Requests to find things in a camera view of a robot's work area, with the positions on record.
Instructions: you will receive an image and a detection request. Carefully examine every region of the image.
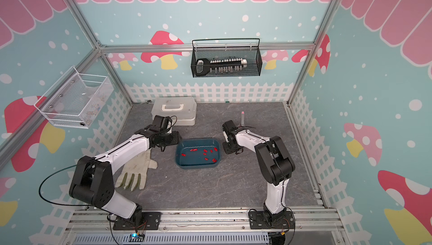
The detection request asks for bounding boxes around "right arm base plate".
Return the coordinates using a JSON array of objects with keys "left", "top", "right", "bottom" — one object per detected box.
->
[{"left": 247, "top": 209, "right": 295, "bottom": 230}]

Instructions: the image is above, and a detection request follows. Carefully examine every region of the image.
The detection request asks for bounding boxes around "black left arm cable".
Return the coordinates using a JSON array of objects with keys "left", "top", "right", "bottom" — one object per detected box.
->
[{"left": 38, "top": 163, "right": 95, "bottom": 209}]

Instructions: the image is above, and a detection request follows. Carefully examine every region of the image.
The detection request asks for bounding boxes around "white wire wall basket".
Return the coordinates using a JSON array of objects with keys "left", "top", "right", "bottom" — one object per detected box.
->
[{"left": 34, "top": 67, "right": 114, "bottom": 129}]

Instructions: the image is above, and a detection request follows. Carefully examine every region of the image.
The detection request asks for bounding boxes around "black wire wall basket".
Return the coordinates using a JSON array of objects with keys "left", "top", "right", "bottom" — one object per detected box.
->
[{"left": 191, "top": 38, "right": 263, "bottom": 78}]

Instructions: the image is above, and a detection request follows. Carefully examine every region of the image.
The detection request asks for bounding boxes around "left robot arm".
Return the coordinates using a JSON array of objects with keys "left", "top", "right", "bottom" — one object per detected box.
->
[{"left": 69, "top": 130, "right": 181, "bottom": 220}]

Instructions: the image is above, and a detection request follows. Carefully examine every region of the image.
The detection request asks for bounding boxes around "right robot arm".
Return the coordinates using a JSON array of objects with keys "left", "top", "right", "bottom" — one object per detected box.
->
[{"left": 222, "top": 120, "right": 295, "bottom": 217}]

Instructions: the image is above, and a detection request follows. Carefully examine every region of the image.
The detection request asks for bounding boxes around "teal plastic storage box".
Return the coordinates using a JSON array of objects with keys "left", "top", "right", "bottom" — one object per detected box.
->
[{"left": 175, "top": 138, "right": 222, "bottom": 170}]

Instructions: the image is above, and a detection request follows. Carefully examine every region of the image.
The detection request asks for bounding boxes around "socket set on rail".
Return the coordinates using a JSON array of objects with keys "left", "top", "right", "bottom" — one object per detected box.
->
[{"left": 193, "top": 58, "right": 248, "bottom": 77}]

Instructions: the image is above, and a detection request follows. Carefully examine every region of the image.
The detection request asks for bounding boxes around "white work glove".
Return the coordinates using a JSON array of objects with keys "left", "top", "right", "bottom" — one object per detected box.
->
[{"left": 115, "top": 149, "right": 158, "bottom": 192}]

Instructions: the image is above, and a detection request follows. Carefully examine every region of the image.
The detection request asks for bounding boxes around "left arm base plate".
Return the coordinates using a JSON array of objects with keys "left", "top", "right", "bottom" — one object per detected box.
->
[{"left": 112, "top": 212, "right": 162, "bottom": 231}]

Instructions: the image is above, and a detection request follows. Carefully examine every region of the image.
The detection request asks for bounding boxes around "white plastic storage case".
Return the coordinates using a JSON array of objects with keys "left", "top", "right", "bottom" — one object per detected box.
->
[{"left": 151, "top": 97, "right": 197, "bottom": 126}]

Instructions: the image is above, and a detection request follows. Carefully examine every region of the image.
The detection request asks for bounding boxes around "green circuit board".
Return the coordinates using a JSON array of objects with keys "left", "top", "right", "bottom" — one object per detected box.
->
[{"left": 128, "top": 233, "right": 145, "bottom": 243}]

